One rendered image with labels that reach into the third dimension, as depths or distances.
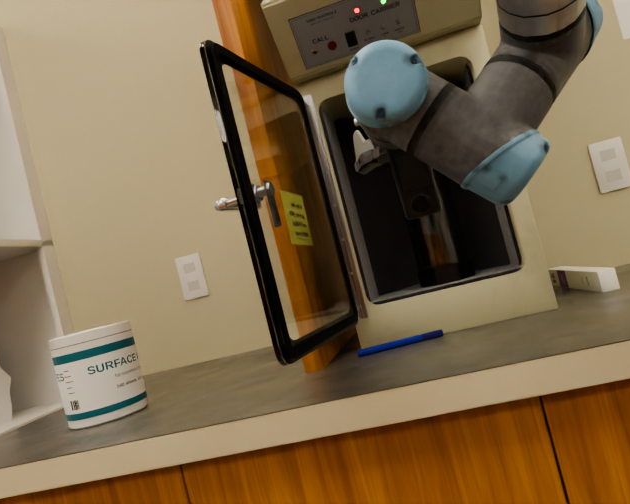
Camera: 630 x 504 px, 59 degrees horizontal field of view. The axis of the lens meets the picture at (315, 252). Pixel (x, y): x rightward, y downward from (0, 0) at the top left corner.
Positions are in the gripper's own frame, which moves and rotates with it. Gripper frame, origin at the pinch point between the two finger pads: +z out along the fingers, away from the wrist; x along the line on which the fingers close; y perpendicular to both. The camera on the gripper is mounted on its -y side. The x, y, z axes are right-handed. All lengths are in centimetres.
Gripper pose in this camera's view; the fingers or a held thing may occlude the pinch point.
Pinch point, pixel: (406, 161)
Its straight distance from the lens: 85.3
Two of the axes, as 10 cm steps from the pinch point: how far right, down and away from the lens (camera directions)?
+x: -9.5, 2.5, 2.0
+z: 2.1, -0.1, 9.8
